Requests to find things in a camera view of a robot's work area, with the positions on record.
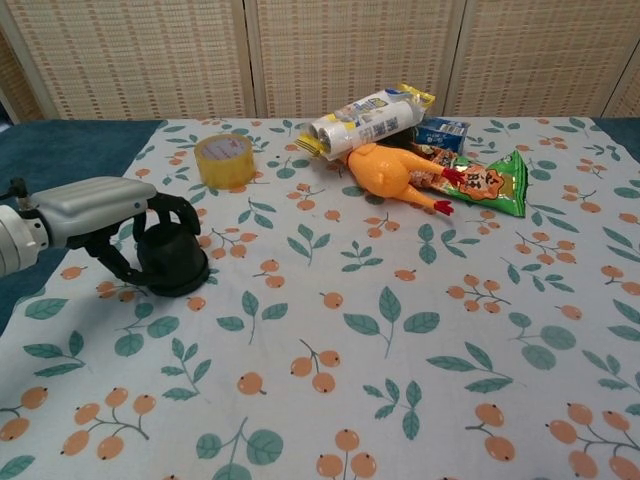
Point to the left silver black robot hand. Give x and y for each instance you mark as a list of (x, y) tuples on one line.
[(90, 205)]

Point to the black dome-shaped cap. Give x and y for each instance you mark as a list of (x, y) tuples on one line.
[(172, 260)]

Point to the yellow packing tape roll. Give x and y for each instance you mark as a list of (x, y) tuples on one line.
[(225, 170)]

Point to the floral print tablecloth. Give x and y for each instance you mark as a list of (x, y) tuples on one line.
[(350, 300)]

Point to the white yellow snack bag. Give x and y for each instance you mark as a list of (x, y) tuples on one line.
[(360, 125)]

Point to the orange rubber chicken toy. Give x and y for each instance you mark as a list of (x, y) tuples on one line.
[(380, 170)]

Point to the bamboo folding screen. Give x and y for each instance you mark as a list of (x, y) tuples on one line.
[(350, 50)]

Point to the orange snack bag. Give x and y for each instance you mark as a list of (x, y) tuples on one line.
[(440, 157)]

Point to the blue small carton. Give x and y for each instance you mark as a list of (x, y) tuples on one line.
[(442, 135)]

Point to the green snack bag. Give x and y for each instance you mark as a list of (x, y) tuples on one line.
[(500, 190)]

